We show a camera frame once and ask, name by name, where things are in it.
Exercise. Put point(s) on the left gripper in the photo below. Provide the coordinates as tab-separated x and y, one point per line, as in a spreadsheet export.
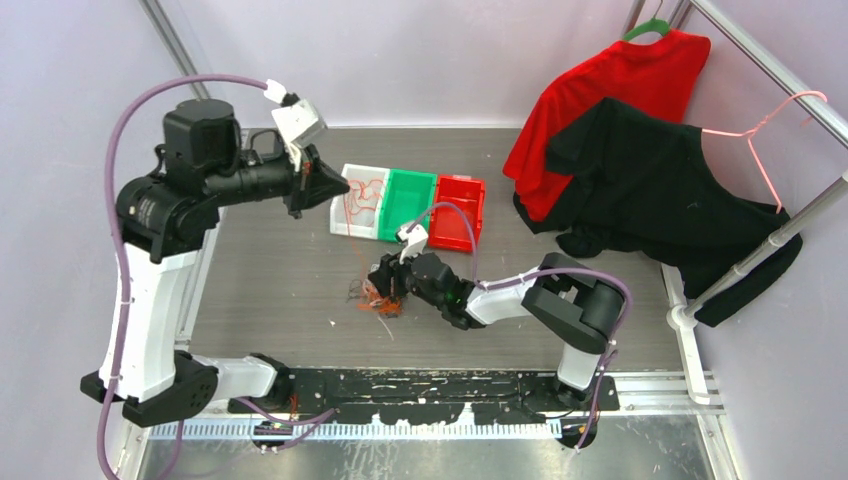
314	183

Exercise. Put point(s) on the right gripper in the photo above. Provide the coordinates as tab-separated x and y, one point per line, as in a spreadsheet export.
382	277

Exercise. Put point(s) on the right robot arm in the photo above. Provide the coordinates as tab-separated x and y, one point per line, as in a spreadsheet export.
582	307

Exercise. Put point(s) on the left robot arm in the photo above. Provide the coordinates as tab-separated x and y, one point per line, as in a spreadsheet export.
164	219

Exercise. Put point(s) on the white plastic bin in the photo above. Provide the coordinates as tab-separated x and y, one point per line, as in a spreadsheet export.
356	214

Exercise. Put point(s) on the red plastic bin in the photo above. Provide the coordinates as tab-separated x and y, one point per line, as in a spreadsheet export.
447	226

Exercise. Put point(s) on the green plastic bin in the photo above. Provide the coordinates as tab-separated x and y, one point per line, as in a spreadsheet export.
408	194

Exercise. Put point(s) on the black t-shirt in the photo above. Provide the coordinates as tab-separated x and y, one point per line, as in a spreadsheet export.
642	184

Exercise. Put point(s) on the metal clothes rack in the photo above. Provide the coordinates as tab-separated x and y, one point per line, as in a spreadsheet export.
682	312

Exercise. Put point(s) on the red t-shirt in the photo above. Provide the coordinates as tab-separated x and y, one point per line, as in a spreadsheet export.
657	78

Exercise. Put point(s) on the green hanger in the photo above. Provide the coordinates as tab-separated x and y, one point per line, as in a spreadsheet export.
653	24

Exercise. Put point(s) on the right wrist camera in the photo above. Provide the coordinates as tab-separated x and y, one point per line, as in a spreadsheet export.
413	238

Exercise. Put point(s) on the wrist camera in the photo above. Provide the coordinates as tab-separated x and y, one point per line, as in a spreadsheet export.
413	238
297	120

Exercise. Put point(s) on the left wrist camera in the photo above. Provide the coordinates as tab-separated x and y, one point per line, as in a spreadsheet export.
297	120

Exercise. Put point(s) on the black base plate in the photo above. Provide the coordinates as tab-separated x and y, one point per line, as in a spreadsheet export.
430	397

